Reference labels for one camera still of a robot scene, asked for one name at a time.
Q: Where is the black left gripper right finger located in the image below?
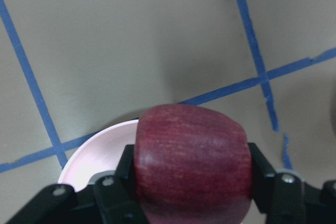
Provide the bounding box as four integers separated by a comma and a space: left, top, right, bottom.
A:
248, 143, 335, 223

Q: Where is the red apple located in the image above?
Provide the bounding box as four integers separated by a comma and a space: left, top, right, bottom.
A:
134, 104, 252, 223

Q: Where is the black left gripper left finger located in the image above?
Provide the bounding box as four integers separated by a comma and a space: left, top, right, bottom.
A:
8, 145, 147, 223

